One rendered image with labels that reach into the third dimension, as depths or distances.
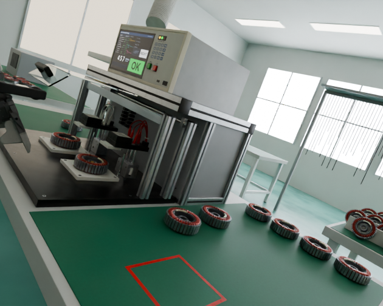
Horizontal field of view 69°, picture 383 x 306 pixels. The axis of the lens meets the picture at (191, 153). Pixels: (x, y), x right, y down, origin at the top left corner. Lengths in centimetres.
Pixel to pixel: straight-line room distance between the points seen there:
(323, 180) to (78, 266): 682
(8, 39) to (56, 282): 526
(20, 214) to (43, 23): 517
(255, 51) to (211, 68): 781
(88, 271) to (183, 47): 70
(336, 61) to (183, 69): 687
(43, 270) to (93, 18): 567
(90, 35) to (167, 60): 509
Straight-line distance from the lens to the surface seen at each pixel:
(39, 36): 577
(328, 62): 777
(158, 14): 234
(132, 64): 117
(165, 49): 103
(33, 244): 67
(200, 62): 103
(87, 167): 97
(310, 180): 730
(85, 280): 59
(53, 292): 58
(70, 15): 593
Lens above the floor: 111
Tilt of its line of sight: 10 degrees down
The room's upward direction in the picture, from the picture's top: 20 degrees clockwise
